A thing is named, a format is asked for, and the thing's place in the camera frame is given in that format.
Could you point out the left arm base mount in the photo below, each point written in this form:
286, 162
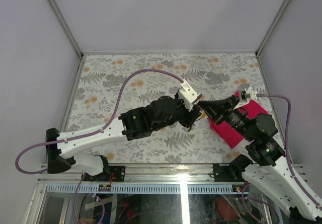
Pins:
114, 174

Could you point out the floral table mat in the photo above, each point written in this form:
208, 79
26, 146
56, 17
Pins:
124, 82

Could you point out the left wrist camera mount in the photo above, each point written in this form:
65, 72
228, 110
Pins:
189, 94

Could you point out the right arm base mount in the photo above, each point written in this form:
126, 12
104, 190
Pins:
229, 172

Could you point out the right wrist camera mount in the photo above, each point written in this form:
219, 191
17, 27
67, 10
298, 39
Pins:
246, 93

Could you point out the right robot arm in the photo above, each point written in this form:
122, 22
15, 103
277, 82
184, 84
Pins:
268, 166

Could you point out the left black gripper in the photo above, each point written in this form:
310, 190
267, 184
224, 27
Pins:
190, 116

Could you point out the slotted cable duct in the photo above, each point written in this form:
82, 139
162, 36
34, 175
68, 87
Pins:
143, 188

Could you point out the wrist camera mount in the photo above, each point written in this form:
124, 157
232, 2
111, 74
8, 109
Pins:
189, 94
246, 93

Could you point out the aluminium front rail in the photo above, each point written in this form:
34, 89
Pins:
145, 173

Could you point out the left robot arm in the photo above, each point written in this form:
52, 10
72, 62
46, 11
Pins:
65, 150

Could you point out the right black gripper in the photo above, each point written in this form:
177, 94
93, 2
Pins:
215, 108

